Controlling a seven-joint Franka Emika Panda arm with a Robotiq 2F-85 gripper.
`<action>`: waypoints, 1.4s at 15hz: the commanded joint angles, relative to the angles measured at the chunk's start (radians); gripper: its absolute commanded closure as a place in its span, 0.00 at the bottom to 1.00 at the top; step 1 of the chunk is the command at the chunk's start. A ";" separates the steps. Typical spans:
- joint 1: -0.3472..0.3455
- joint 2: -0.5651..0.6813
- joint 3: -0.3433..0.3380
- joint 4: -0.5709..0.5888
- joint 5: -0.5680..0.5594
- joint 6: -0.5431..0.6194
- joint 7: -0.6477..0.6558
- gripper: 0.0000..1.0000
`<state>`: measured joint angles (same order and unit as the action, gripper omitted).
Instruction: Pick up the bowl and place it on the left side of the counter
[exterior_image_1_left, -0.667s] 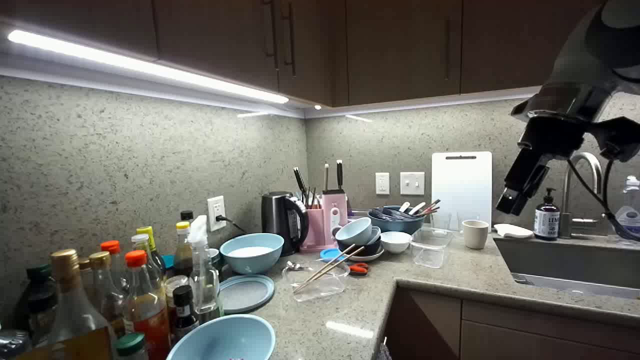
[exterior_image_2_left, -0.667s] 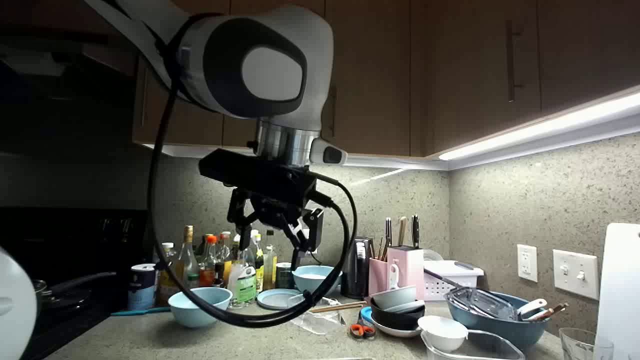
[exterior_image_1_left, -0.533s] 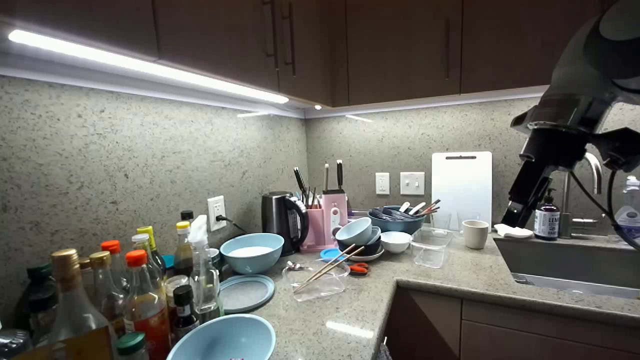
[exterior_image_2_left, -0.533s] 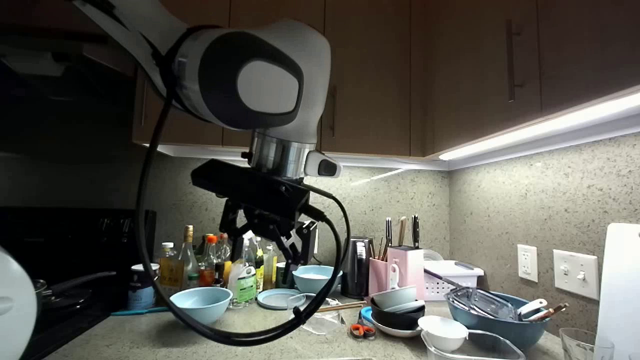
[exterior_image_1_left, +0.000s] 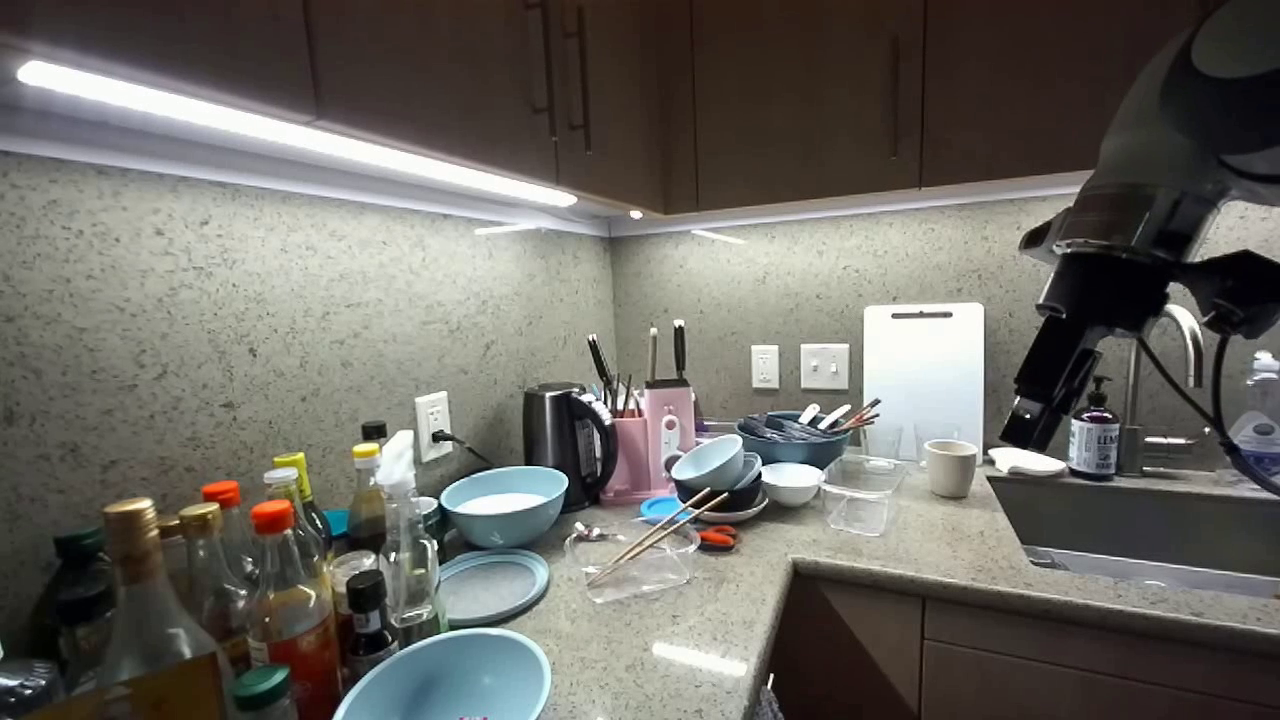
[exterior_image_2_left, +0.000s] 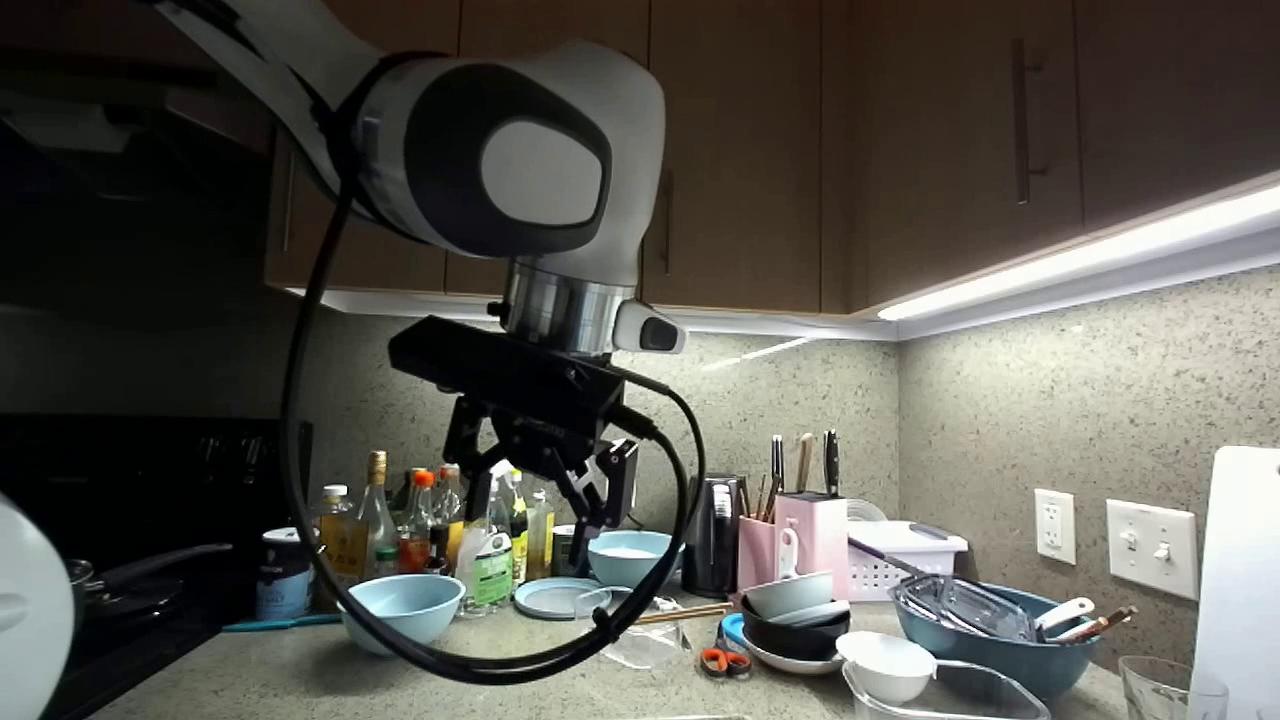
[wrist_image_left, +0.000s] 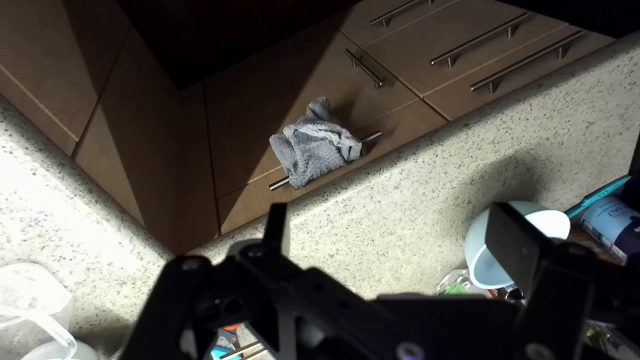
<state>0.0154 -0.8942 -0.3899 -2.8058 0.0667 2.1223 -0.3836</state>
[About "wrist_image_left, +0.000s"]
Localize clear wrapper with green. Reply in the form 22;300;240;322
436;269;495;299

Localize drawer handle with towel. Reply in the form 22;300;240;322
268;131;383;192

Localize grey towel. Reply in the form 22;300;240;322
269;96;363;190

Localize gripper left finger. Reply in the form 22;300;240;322
120;202;391;360

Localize wooden cabinet drawer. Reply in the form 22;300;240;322
204;29;421;198

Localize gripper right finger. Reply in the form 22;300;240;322
485;202;640;360

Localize teal flat tool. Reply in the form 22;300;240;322
565;175;632;220

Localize clear plastic pitcher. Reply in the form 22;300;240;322
0;262;103;360

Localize light blue bowl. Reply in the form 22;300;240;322
464;201;572;290

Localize wooden drawer with towel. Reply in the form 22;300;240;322
217;99;448;236

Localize bottle with blue label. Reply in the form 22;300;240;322
580;194;640;266

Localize short silver drawer handle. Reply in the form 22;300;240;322
344;48;386;91

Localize long silver drawer handle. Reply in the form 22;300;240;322
430;12;531;69
469;30;585;95
369;0;436;29

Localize wooden corner cabinet door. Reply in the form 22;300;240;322
73;27;222;256

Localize blue and orange tool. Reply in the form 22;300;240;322
210;324;247;360

